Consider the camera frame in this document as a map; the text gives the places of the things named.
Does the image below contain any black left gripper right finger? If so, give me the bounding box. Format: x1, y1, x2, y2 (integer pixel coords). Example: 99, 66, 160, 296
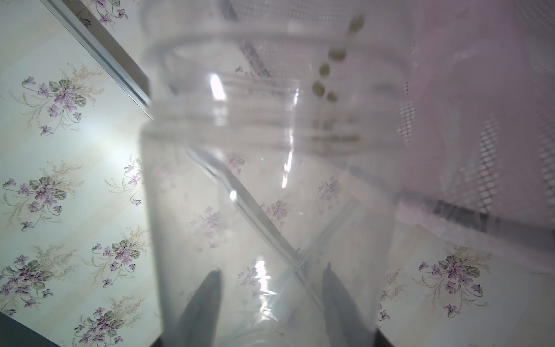
322, 263, 375, 347

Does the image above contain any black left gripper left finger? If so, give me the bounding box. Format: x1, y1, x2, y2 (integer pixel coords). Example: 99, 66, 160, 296
177, 270, 223, 347

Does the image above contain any white lid bean jar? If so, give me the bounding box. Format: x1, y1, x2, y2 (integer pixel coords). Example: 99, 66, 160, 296
140, 1, 404, 346

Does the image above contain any mesh bin with pink bag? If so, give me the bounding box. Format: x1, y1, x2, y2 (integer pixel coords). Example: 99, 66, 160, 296
219, 1, 554, 273

